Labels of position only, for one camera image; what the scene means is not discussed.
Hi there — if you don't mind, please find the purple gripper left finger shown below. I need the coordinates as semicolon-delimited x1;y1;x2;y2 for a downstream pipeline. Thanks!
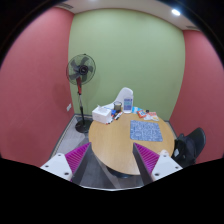
40;141;92;185

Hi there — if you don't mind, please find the dark round cup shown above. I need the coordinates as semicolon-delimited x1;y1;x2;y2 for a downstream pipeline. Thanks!
114;101;122;112

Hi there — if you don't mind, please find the clear blue-label jar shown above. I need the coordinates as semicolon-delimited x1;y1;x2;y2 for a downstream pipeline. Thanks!
123;98;133;113

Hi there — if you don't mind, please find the white tissue box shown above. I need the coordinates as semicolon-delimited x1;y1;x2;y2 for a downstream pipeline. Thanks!
92;106;111;124

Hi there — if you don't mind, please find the black marker pen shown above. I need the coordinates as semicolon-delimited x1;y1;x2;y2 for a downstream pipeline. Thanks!
114;111;123;120

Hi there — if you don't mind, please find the white wall socket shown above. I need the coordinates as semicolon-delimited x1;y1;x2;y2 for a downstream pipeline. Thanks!
66;103;72;112

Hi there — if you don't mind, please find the ceiling light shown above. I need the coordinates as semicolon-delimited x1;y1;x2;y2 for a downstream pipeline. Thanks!
171;9;181;16

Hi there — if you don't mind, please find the blue patterned mouse pad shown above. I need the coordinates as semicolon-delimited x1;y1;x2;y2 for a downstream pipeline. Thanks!
130;120;163;142

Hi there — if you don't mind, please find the round wooden table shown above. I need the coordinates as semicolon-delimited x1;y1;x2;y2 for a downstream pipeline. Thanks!
89;113;174;175

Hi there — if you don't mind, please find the black office chair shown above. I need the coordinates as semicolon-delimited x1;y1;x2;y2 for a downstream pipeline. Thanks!
171;127;206;168

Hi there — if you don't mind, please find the red snack packet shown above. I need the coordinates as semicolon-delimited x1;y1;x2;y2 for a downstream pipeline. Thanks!
137;110;146;118

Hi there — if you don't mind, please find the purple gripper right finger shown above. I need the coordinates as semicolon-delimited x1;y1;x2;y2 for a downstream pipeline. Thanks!
132;142;184;186

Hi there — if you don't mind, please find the black standing pedestal fan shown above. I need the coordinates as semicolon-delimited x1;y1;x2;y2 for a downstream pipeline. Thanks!
66;54;96;133

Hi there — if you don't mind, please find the white chair behind table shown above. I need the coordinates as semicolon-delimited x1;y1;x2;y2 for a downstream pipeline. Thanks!
105;87;134;109

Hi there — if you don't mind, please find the orange snack packet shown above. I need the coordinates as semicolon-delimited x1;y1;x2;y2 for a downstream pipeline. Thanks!
145;112;159;121

